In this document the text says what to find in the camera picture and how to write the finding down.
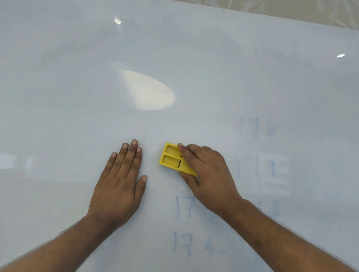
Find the person's right hand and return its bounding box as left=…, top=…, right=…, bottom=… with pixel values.
left=174, top=142, right=246, bottom=222

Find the person's left hand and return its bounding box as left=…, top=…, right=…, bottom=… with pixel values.
left=86, top=137, right=150, bottom=233

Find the yellow whiteboard eraser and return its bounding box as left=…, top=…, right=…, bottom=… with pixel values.
left=158, top=142, right=200, bottom=177

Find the glossy white whiteboard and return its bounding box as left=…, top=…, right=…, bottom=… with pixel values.
left=0, top=0, right=359, bottom=272

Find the person's left forearm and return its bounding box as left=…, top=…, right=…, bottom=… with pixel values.
left=0, top=209, right=114, bottom=272

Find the person's right forearm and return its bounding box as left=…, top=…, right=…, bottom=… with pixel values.
left=221, top=198, right=359, bottom=272

